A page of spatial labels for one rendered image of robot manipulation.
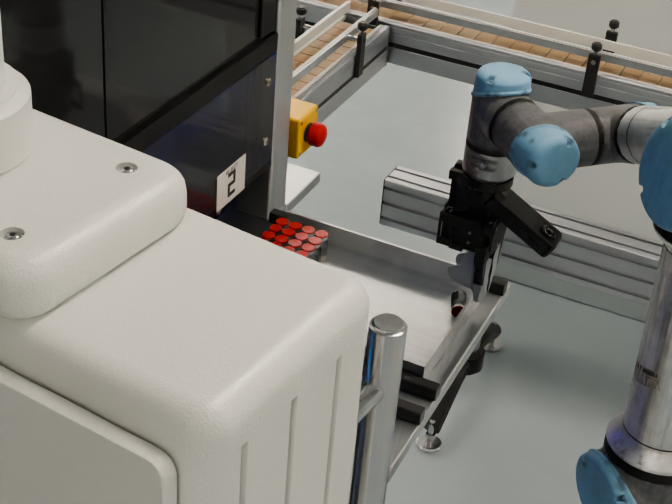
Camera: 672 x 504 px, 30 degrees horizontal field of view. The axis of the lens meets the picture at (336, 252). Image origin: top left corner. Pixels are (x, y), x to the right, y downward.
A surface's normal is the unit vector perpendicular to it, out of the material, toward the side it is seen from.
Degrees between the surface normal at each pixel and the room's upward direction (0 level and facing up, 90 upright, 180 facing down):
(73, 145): 0
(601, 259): 90
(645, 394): 90
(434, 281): 0
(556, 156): 90
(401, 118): 0
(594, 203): 90
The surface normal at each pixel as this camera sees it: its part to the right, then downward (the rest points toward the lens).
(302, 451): 0.84, 0.34
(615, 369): 0.07, -0.84
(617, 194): -0.42, 0.47
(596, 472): -0.93, 0.25
